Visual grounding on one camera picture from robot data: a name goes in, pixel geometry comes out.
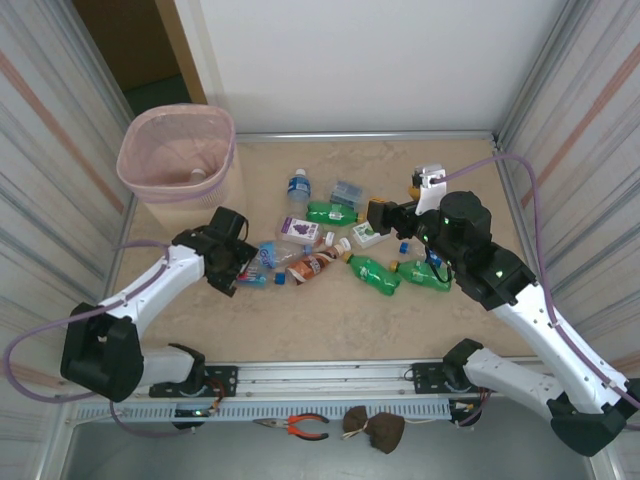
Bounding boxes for small white green box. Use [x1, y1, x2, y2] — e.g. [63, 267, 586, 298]
[351, 222, 390, 250]

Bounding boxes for red flower label bottle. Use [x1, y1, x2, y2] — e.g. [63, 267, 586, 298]
[233, 264, 291, 291]

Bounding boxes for clear bottle grey label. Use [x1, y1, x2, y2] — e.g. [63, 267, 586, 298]
[328, 179, 366, 207]

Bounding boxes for green Sprite bottle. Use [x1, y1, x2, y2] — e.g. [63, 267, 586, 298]
[388, 258, 454, 293]
[304, 199, 367, 226]
[342, 252, 403, 297]

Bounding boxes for grape juice bottle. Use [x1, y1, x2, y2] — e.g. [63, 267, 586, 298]
[276, 214, 337, 249]

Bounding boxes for brown coffee drink bottle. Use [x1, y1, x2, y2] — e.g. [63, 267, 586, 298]
[284, 245, 342, 288]

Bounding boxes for blue label bottle white cap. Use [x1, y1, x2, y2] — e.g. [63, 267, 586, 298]
[285, 168, 314, 205]

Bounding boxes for beige ribbed waste bin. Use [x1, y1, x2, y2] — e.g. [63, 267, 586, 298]
[144, 144, 247, 234]

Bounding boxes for grey metal shelf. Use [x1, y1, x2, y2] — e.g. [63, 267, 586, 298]
[59, 399, 609, 480]

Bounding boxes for brown cloth bundle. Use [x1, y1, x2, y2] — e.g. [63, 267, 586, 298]
[342, 405, 407, 455]

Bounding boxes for brown wooden door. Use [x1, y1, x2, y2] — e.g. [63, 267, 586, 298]
[72, 0, 207, 101]

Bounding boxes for aluminium table edge rail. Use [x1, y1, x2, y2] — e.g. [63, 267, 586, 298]
[233, 130, 501, 146]

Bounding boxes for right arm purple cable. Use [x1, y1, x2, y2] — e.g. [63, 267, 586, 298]
[442, 153, 640, 431]

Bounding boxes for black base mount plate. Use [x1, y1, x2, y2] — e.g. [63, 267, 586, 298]
[148, 365, 239, 399]
[410, 362, 504, 396]

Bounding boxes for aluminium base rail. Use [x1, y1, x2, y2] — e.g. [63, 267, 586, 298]
[59, 360, 556, 401]

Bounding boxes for slotted cable duct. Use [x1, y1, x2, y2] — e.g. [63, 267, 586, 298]
[64, 399, 454, 424]

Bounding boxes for orange handled pliers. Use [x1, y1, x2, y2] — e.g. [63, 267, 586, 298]
[252, 413, 331, 442]

